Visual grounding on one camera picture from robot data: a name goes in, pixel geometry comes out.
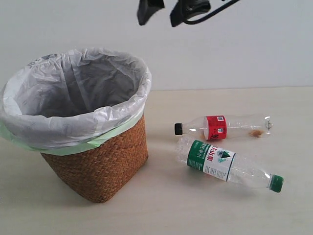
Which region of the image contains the clear cola bottle red label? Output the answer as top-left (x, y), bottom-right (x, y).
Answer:
top-left (174, 115), bottom-right (273, 141)

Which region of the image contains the clear bottle green cap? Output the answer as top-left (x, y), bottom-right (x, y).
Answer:
top-left (176, 137), bottom-right (284, 193)

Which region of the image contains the white plastic bin liner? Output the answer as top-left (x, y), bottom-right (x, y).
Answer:
top-left (0, 47), bottom-right (152, 150)

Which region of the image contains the woven brown wastebasket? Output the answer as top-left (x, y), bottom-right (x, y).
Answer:
top-left (42, 117), bottom-right (148, 203)

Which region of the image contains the green tape band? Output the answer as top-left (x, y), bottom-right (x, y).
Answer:
top-left (0, 110), bottom-right (144, 156)

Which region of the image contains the black cable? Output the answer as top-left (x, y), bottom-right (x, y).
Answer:
top-left (183, 0), bottom-right (242, 25)

